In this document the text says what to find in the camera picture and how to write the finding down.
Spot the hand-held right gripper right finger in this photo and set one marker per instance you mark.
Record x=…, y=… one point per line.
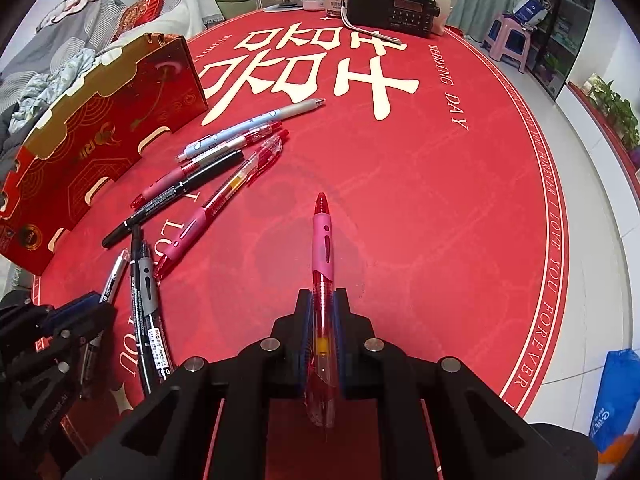
x=339, y=345

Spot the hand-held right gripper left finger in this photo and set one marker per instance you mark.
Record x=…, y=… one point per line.
x=306, y=345

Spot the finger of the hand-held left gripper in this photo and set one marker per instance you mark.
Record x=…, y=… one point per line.
x=92, y=327
x=75, y=306

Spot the silver and black pen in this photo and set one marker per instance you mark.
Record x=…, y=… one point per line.
x=116, y=272

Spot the slim black pen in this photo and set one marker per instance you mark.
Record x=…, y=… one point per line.
x=136, y=270

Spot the black pen with grey grip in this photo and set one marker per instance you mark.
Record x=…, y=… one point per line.
x=148, y=280

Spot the red pen with pink grip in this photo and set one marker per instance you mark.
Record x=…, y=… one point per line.
x=187, y=235
x=165, y=187
x=322, y=240

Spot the black marker pen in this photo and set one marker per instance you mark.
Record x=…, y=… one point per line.
x=175, y=199

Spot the red cardboard gift box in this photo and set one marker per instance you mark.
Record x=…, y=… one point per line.
x=100, y=135

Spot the light blue pen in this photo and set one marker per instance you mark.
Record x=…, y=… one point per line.
x=250, y=130

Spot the red printed table mat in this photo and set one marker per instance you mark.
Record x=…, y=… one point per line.
x=425, y=210

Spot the pale patterned cloth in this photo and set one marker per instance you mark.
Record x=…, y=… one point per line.
x=55, y=90

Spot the grey striped blanket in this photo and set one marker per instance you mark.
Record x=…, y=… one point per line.
x=75, y=35

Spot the blue shopping bag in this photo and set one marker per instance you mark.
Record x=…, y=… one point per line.
x=617, y=405

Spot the white pink-trimmed garment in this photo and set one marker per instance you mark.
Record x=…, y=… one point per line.
x=70, y=7

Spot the red embroidered cushion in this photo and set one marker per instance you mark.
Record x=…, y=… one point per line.
x=142, y=12

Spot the white knit blanket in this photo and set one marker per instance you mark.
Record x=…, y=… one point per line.
x=192, y=5

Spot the black radio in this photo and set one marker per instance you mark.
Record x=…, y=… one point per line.
x=390, y=10

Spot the white round container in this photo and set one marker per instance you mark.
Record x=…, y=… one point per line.
x=313, y=1

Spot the red-topped low cabinet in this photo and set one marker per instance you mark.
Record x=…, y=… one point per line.
x=600, y=120

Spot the pink plastic stool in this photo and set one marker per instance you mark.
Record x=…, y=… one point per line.
x=507, y=35

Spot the green potted plants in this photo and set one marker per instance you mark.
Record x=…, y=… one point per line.
x=617, y=110

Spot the white and blue bag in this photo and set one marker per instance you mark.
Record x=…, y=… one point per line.
x=530, y=5

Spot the dark glass-door cabinet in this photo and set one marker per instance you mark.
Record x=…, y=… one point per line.
x=565, y=25

